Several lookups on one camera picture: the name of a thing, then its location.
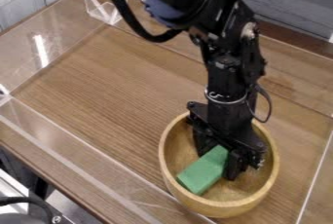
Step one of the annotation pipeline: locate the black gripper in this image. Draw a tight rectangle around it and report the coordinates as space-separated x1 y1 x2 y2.
187 94 266 181

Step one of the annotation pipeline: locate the green rectangular block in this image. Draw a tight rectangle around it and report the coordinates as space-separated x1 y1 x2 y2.
176 145 228 195

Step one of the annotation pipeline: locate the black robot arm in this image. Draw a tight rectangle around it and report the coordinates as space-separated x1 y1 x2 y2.
144 0 266 180

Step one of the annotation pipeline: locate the brown wooden bowl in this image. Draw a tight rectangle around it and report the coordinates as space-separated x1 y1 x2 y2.
159 112 279 218

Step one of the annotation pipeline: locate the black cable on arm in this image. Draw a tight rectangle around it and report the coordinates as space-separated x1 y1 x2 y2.
96 0 183 44

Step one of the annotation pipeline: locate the clear acrylic tray wall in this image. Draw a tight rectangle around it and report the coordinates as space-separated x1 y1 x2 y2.
0 92 214 224

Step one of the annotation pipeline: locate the grey metal table frame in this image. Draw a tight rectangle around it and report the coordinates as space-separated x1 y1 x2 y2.
0 169 79 224

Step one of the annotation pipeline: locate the clear acrylic corner bracket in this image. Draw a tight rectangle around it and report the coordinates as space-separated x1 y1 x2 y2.
84 0 121 25

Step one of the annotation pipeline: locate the black cable lower left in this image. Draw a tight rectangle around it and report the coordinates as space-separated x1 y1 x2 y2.
0 197 55 224

